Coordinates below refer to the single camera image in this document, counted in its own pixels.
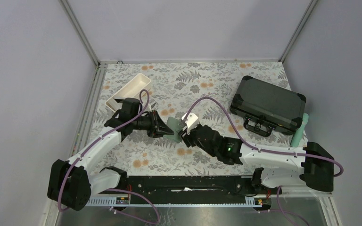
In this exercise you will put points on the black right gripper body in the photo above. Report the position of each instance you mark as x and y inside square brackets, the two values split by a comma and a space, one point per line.
[194, 141]

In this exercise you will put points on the black hard carrying case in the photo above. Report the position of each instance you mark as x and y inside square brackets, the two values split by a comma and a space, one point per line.
[267, 107]

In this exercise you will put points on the mint green cylindrical object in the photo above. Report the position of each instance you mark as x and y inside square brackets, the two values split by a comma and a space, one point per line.
[299, 132]

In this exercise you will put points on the white rectangular plastic tray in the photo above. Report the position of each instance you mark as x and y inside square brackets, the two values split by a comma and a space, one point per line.
[131, 89]

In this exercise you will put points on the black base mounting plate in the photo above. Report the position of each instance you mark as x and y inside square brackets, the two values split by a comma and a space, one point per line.
[177, 191]

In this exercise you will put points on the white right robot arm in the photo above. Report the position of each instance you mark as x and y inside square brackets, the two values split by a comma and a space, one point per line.
[310, 165]

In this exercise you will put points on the green card holder wallet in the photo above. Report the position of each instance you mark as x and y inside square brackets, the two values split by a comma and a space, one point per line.
[175, 125]

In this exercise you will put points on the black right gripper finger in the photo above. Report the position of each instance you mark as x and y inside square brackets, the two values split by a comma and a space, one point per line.
[185, 138]
[187, 126]

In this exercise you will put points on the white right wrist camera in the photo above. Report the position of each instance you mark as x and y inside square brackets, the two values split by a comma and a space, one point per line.
[191, 117]

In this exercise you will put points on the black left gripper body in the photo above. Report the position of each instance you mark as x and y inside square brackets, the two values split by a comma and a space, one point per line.
[143, 123]

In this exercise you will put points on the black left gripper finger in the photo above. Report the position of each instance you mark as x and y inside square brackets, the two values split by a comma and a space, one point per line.
[161, 134]
[159, 125]

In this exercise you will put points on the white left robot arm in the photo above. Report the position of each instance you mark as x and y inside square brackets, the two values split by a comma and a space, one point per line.
[72, 182]

